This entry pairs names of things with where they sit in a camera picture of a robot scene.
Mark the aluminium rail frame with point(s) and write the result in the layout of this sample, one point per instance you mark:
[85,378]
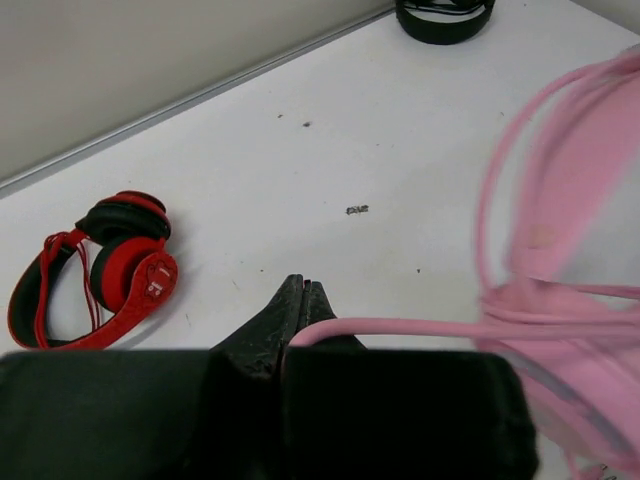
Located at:
[80,77]

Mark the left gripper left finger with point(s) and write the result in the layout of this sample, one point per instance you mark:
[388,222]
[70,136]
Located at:
[152,414]

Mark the pink headphones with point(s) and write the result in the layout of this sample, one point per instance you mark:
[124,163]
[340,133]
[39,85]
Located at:
[583,389]

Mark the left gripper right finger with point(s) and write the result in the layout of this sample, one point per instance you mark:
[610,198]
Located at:
[352,412]

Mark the red headphones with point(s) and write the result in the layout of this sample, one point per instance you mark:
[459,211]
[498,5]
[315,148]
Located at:
[127,273]

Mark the black headphones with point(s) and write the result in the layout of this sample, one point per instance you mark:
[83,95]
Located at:
[443,22]

